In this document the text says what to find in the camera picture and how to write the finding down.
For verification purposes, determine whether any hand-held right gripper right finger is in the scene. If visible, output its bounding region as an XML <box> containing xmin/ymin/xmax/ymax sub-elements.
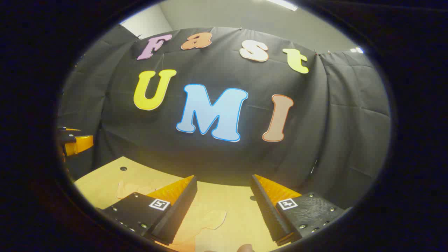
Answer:
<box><xmin>250</xmin><ymin>174</ymin><xmax>348</xmax><ymax>246</ymax></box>

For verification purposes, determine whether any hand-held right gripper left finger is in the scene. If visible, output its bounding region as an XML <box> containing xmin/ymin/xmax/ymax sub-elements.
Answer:
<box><xmin>101</xmin><ymin>175</ymin><xmax>198</xmax><ymax>245</ymax></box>

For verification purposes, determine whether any black backdrop cloth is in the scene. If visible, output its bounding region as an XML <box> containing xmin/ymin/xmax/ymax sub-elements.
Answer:
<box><xmin>56</xmin><ymin>26</ymin><xmax>392</xmax><ymax>210</ymax></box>

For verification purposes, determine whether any orange T-shirt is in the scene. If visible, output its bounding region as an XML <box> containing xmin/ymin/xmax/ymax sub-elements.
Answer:
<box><xmin>117</xmin><ymin>180</ymin><xmax>228</xmax><ymax>251</ymax></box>

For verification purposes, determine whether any ceiling light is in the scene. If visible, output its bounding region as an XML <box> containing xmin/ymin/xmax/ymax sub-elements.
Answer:
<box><xmin>266</xmin><ymin>0</ymin><xmax>299</xmax><ymax>12</ymax></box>

